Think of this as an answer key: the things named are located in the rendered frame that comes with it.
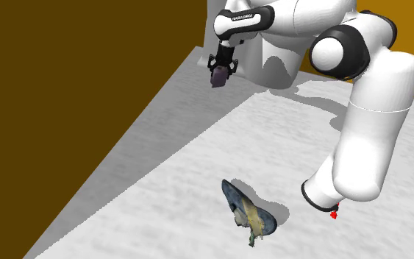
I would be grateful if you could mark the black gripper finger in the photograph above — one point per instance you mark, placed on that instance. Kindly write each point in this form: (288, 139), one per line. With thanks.
(211, 64)
(233, 67)

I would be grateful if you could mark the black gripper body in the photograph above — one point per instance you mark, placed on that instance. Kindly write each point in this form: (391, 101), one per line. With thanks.
(224, 55)

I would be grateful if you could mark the purple block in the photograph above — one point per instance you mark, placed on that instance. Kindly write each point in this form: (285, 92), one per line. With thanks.
(218, 76)

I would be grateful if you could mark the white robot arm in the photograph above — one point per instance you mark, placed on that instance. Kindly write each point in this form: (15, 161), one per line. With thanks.
(368, 136)

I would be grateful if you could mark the blue shell-shaped object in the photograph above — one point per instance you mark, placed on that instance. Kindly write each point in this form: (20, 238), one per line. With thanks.
(260, 217)

